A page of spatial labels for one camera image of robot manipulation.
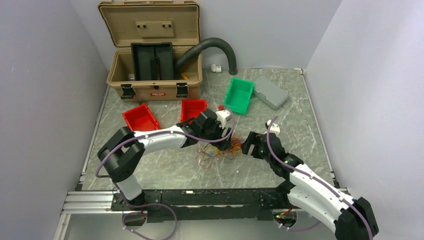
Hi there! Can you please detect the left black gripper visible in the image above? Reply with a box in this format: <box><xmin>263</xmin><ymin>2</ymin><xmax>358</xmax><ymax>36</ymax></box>
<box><xmin>200</xmin><ymin>120</ymin><xmax>233</xmax><ymax>151</ymax></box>

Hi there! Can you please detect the orange cable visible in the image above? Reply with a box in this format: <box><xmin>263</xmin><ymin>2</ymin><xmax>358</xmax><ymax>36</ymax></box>
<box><xmin>195</xmin><ymin>130</ymin><xmax>246</xmax><ymax>170</ymax></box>

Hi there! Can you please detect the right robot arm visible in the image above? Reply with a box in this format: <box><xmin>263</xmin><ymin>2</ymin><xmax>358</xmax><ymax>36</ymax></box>
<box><xmin>241</xmin><ymin>131</ymin><xmax>379</xmax><ymax>240</ymax></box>

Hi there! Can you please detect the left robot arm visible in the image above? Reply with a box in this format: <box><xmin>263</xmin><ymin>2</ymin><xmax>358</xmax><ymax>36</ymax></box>
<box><xmin>95</xmin><ymin>107</ymin><xmax>234</xmax><ymax>210</ymax></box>

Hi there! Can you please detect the green plastic bin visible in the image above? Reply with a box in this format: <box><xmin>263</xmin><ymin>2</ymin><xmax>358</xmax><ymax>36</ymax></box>
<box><xmin>224</xmin><ymin>77</ymin><xmax>254</xmax><ymax>115</ymax></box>

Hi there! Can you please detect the grey plastic case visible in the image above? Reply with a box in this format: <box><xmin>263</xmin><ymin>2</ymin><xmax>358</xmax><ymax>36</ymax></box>
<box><xmin>253</xmin><ymin>76</ymin><xmax>289</xmax><ymax>110</ymax></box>

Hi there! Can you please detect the red bin centre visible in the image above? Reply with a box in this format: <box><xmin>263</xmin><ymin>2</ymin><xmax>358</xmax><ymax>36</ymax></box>
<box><xmin>180</xmin><ymin>99</ymin><xmax>208</xmax><ymax>122</ymax></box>

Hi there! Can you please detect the red bin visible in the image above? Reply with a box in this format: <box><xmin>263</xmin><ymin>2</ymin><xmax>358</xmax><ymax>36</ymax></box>
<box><xmin>180</xmin><ymin>99</ymin><xmax>208</xmax><ymax>122</ymax></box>
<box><xmin>122</xmin><ymin>103</ymin><xmax>161</xmax><ymax>132</ymax></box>

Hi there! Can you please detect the white pipe fitting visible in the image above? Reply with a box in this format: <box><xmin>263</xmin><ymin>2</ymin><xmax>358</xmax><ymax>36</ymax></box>
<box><xmin>210</xmin><ymin>64</ymin><xmax>222</xmax><ymax>73</ymax></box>

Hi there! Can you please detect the yellow tool in toolbox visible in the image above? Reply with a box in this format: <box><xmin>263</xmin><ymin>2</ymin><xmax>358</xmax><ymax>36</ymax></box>
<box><xmin>181</xmin><ymin>73</ymin><xmax>189</xmax><ymax>80</ymax></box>

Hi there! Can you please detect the red bin left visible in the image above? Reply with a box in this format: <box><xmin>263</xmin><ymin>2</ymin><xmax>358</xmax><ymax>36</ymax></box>
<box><xmin>122</xmin><ymin>103</ymin><xmax>161</xmax><ymax>132</ymax></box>

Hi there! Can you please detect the black toolbox tray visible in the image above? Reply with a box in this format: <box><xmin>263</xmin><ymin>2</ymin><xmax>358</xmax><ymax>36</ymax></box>
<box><xmin>130</xmin><ymin>42</ymin><xmax>174</xmax><ymax>81</ymax></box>

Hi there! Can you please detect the tan open toolbox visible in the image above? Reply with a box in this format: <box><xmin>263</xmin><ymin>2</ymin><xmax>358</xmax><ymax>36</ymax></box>
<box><xmin>98</xmin><ymin>0</ymin><xmax>203</xmax><ymax>102</ymax></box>

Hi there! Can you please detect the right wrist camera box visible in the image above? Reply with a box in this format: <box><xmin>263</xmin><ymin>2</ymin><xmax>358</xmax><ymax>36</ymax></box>
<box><xmin>265</xmin><ymin>119</ymin><xmax>281</xmax><ymax>136</ymax></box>

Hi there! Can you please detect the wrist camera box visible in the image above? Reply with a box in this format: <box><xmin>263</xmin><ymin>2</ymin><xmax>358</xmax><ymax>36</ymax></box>
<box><xmin>265</xmin><ymin>119</ymin><xmax>281</xmax><ymax>136</ymax></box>
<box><xmin>215</xmin><ymin>106</ymin><xmax>233</xmax><ymax>129</ymax></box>

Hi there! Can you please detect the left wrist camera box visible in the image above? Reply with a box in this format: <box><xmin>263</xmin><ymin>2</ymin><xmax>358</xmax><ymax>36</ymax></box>
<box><xmin>215</xmin><ymin>106</ymin><xmax>233</xmax><ymax>129</ymax></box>

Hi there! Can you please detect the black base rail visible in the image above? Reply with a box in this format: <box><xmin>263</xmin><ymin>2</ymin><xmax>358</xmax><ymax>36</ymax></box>
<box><xmin>110</xmin><ymin>188</ymin><xmax>292</xmax><ymax>223</ymax></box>

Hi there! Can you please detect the black corrugated hose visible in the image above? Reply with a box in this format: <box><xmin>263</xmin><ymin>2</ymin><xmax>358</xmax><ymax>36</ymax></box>
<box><xmin>174</xmin><ymin>37</ymin><xmax>239</xmax><ymax>76</ymax></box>

